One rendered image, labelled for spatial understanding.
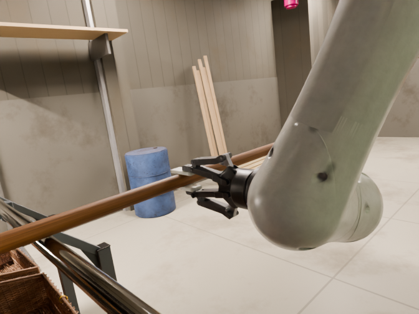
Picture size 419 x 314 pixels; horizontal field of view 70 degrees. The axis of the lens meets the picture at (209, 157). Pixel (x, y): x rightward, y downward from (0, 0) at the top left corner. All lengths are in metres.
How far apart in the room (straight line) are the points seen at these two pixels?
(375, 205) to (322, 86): 0.19
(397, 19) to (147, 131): 4.19
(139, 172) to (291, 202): 3.42
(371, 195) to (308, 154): 0.15
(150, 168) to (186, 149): 1.29
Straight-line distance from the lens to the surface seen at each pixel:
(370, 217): 0.43
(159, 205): 3.78
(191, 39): 5.11
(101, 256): 1.02
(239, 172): 0.54
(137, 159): 3.66
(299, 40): 6.43
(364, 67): 0.32
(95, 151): 4.09
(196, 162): 0.62
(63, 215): 0.56
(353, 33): 0.32
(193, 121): 4.91
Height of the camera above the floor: 1.36
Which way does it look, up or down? 11 degrees down
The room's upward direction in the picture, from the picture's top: 7 degrees counter-clockwise
